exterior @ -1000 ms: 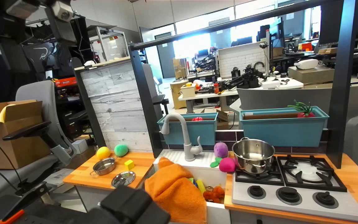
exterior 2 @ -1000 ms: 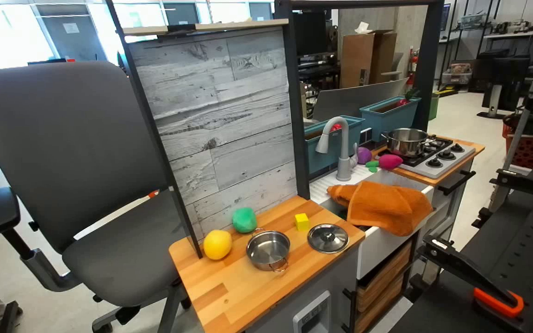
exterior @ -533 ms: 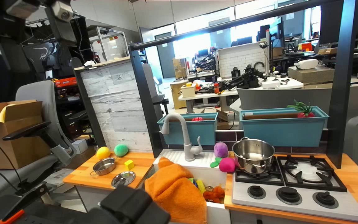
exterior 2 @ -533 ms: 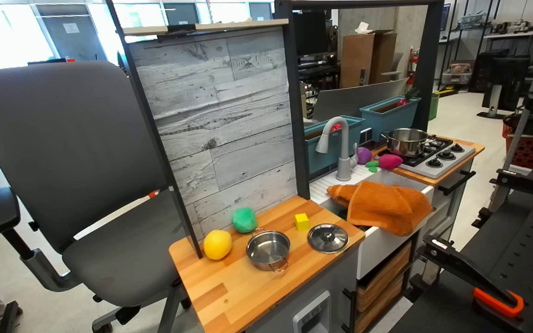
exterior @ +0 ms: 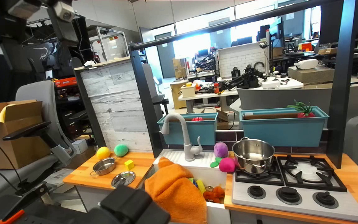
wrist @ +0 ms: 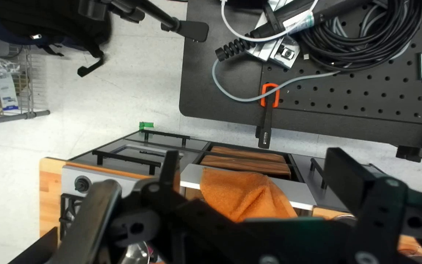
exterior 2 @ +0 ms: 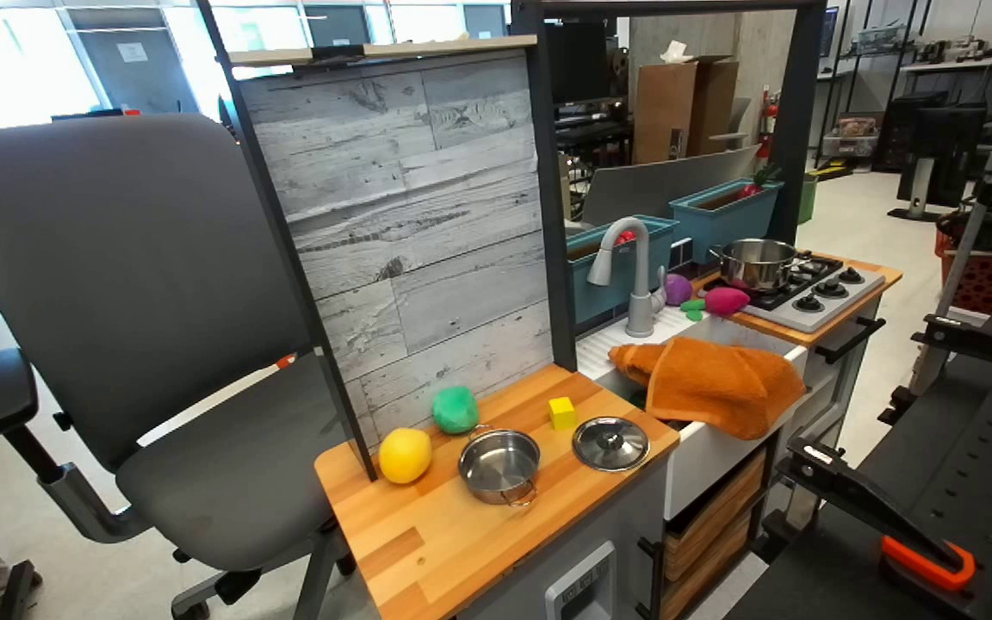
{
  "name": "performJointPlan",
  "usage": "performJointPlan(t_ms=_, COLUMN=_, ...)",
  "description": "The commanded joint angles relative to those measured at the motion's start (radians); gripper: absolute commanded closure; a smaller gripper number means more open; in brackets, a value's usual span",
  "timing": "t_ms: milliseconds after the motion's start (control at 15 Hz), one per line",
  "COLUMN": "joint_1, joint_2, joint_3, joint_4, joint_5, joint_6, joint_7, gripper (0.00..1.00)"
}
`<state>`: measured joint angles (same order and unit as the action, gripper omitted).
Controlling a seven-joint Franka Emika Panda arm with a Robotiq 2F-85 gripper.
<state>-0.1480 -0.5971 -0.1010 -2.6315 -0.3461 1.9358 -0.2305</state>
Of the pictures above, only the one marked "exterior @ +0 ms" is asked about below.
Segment white tile board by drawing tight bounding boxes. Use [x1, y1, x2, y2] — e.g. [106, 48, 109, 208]
[218, 42, 267, 79]

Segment black stove knob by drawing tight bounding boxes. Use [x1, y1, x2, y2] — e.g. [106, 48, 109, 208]
[312, 191, 339, 209]
[247, 185, 267, 200]
[276, 186, 303, 205]

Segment white desk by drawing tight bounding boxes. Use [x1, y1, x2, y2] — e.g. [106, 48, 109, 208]
[178, 78, 304, 114]

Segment grey wood panel partition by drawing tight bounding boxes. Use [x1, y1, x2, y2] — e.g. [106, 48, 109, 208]
[74, 57, 155, 153]

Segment white toy sink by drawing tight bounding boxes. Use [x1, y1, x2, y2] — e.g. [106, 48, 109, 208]
[152, 150, 231, 224]

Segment red toy radish green leaves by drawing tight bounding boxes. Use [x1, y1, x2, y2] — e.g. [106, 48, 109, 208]
[287, 100, 316, 118]

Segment small beige box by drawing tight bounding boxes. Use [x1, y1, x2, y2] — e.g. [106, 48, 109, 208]
[180, 83, 197, 98]

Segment black toy burner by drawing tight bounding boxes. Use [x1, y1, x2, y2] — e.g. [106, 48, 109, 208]
[235, 156, 285, 186]
[277, 155, 348, 193]

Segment white headset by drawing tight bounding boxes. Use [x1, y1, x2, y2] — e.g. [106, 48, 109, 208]
[294, 59, 320, 70]

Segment wooden cabinet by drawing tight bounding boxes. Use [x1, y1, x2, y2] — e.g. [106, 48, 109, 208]
[170, 80, 189, 110]

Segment toy kitchen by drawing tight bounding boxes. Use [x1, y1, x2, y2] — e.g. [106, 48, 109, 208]
[63, 0, 358, 224]

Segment yellow plush ball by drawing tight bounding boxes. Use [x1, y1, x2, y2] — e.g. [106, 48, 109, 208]
[96, 146, 111, 160]

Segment large teal planter box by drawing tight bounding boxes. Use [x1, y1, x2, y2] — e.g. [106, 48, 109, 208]
[239, 106, 330, 147]

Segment black clamp orange tip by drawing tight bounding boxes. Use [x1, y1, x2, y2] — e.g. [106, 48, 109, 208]
[0, 182, 54, 224]

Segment black blurred mount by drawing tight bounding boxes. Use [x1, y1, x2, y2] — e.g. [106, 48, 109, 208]
[72, 186, 171, 224]

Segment grey tap lever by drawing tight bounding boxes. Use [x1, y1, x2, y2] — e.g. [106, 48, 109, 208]
[195, 136, 204, 154]

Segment small white box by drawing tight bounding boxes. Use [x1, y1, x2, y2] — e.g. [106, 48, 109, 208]
[71, 139, 89, 155]

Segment orange box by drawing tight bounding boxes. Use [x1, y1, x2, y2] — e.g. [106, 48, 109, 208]
[54, 77, 78, 88]

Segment small teal planter box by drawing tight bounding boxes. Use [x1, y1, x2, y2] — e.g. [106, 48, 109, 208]
[157, 112, 219, 146]

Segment purple plush ball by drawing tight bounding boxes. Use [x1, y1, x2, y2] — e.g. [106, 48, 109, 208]
[213, 142, 229, 158]

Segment steel pot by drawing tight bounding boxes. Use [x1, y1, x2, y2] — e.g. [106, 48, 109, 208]
[232, 137, 276, 174]

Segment orange plush toy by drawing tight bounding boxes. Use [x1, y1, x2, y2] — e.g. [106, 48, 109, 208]
[203, 185, 225, 204]

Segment grey office chair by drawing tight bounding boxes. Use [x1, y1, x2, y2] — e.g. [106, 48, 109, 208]
[0, 80, 74, 201]

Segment grey door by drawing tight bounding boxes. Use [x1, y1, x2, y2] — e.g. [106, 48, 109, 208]
[154, 32, 177, 79]

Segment green plush ball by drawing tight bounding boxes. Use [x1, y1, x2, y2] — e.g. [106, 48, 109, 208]
[114, 144, 129, 157]

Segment pink plush ball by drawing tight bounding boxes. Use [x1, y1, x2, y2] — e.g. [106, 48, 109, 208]
[218, 157, 236, 173]

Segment orange towel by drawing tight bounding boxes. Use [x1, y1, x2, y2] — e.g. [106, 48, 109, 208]
[144, 156, 208, 224]

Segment glass cabinet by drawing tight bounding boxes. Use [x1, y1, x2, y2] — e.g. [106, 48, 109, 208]
[87, 25, 130, 63]

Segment small steel pan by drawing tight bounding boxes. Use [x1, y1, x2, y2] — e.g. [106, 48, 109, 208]
[89, 157, 117, 176]

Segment black robot on desk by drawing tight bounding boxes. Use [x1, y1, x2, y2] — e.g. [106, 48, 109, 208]
[222, 61, 267, 91]

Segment flat cardboard box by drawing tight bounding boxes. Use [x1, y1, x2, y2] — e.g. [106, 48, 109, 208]
[287, 65, 335, 85]

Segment grey toy tap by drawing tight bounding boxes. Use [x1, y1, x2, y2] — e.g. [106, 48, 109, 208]
[160, 113, 204, 162]

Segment small steel lid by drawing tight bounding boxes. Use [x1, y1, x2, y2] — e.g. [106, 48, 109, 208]
[111, 170, 136, 188]

